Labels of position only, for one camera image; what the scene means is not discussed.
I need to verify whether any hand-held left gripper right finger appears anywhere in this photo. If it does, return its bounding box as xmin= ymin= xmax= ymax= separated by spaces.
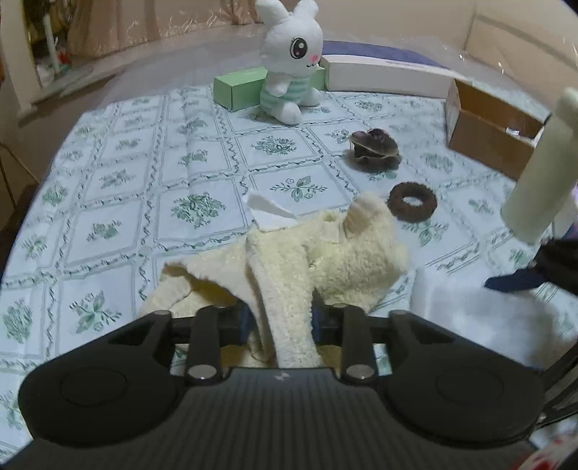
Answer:
xmin=311 ymin=303 xmax=457 ymax=386

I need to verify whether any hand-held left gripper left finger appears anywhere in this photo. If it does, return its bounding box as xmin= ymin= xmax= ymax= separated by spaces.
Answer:
xmin=106 ymin=305 xmax=254 ymax=386

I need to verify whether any beige curtain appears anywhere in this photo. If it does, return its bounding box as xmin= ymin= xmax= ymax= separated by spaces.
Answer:
xmin=67 ymin=0 xmax=268 ymax=57

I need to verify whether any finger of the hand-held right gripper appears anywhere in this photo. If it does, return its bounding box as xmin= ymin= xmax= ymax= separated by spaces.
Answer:
xmin=536 ymin=346 xmax=578 ymax=428
xmin=485 ymin=237 xmax=578 ymax=295

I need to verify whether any white fan stand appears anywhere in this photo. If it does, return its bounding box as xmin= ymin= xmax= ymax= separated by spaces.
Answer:
xmin=42 ymin=13 xmax=61 ymax=75

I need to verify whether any green floral tablecloth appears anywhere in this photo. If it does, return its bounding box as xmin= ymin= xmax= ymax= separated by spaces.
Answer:
xmin=0 ymin=84 xmax=578 ymax=448

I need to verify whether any white flat box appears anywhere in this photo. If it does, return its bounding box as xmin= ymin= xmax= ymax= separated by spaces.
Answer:
xmin=322 ymin=54 xmax=458 ymax=99

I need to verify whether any green carton box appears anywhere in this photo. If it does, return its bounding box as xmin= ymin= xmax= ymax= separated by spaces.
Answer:
xmin=213 ymin=65 xmax=326 ymax=112

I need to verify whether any cream cylinder roll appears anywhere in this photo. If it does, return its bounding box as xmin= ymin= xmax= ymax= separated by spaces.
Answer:
xmin=500 ymin=87 xmax=578 ymax=245

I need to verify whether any cream fluffy cloth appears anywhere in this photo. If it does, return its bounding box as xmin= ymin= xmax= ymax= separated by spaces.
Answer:
xmin=138 ymin=192 xmax=411 ymax=369

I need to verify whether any brown cardboard box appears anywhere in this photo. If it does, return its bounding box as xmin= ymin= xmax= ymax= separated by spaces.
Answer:
xmin=446 ymin=78 xmax=550 ymax=181

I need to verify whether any red printed object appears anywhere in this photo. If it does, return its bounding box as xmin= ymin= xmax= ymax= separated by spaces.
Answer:
xmin=519 ymin=431 xmax=578 ymax=470

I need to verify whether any white plush rabbit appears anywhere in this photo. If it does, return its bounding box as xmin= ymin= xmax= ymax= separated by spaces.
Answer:
xmin=255 ymin=0 xmax=325 ymax=126

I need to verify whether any blue book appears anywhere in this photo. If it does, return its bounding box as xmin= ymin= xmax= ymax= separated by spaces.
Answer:
xmin=322 ymin=40 xmax=452 ymax=69

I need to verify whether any brown ring hair tie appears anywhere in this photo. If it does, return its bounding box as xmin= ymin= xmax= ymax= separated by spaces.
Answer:
xmin=388 ymin=181 xmax=438 ymax=222

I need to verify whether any white fluffy cloth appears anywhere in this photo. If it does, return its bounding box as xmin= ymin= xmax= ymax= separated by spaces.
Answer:
xmin=413 ymin=266 xmax=561 ymax=369

